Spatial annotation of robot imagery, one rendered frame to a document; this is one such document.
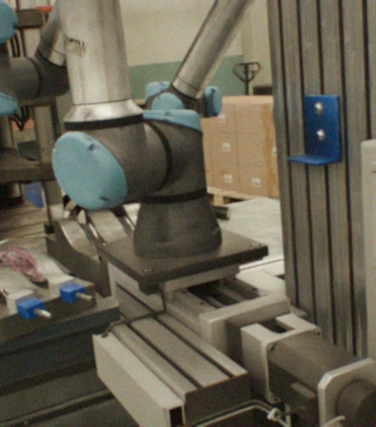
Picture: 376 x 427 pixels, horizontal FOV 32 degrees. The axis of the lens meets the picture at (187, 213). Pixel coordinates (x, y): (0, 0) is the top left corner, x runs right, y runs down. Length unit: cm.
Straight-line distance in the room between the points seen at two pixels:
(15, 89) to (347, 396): 74
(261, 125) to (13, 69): 441
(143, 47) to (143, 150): 814
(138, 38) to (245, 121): 371
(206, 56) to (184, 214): 48
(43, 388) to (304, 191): 89
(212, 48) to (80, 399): 88
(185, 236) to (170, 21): 832
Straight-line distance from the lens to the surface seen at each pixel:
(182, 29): 939
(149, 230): 107
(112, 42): 95
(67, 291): 150
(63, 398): 168
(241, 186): 582
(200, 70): 144
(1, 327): 146
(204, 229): 107
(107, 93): 94
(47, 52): 121
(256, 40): 967
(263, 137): 549
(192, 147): 105
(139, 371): 91
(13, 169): 232
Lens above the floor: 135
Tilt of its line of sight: 13 degrees down
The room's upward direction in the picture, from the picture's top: 6 degrees counter-clockwise
